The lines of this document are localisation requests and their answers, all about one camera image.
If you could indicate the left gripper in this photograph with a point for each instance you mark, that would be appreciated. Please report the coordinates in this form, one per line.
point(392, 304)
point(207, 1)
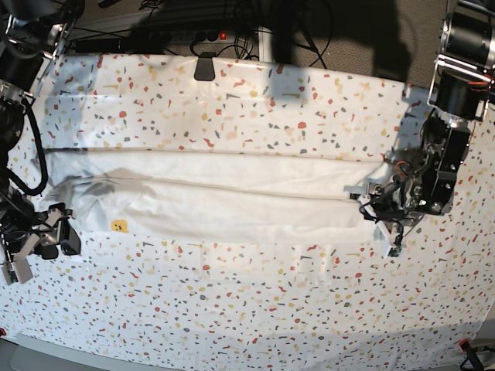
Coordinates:
point(392, 206)

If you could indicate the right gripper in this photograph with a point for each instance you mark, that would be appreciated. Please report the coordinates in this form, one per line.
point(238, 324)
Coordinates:
point(43, 234)

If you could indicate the white printed T-shirt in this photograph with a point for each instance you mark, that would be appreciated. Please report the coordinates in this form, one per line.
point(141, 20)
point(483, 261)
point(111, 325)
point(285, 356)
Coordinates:
point(211, 197)

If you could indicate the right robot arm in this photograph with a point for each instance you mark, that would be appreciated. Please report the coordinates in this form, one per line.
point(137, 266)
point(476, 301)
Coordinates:
point(33, 36)

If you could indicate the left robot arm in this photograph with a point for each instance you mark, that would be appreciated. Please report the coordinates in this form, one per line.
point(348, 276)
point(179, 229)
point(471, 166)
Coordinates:
point(458, 96)

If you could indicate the terrazzo patterned tablecloth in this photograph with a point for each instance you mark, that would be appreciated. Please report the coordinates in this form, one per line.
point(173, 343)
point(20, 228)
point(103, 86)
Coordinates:
point(197, 305)

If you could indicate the red clamp bottom right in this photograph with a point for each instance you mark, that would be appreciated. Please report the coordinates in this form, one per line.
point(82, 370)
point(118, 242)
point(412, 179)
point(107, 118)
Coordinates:
point(472, 361)

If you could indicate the white metal stand leg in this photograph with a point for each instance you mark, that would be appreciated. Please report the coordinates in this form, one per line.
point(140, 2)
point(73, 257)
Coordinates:
point(264, 36)

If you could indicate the black table clamp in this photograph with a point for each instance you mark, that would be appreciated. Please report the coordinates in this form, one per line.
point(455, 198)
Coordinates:
point(204, 71)

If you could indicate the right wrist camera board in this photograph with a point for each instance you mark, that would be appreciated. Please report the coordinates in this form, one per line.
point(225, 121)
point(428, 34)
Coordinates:
point(9, 274)

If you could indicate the power strip with red switch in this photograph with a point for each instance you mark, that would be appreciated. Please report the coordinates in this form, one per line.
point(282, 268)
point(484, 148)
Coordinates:
point(189, 36)

